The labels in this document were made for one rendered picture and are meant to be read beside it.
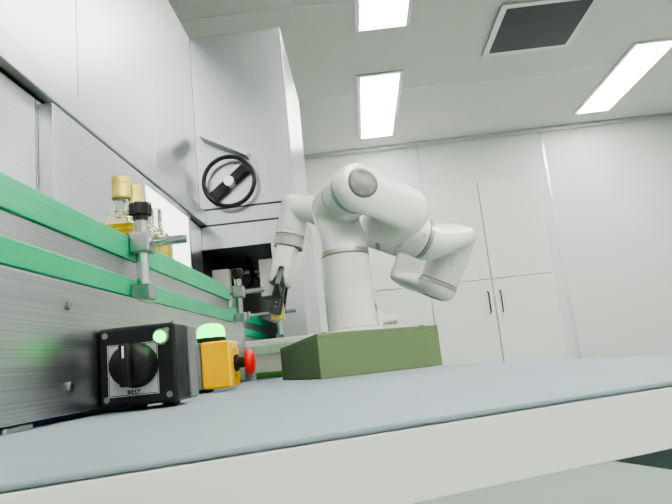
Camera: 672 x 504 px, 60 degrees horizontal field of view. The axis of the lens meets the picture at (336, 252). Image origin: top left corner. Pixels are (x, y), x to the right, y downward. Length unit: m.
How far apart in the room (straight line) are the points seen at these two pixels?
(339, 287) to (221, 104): 1.49
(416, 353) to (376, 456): 0.79
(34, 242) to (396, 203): 0.67
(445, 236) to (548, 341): 3.98
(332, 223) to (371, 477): 0.90
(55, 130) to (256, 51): 1.40
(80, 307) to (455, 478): 0.43
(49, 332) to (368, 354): 0.58
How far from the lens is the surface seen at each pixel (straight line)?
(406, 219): 1.10
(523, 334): 5.10
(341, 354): 0.99
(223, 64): 2.54
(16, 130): 1.21
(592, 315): 5.77
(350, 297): 1.08
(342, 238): 1.11
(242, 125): 2.41
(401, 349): 1.04
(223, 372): 0.90
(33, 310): 0.55
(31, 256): 0.59
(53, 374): 0.57
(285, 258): 1.44
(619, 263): 5.92
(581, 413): 0.33
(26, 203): 0.60
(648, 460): 0.64
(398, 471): 0.27
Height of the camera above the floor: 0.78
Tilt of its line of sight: 10 degrees up
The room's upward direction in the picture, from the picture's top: 6 degrees counter-clockwise
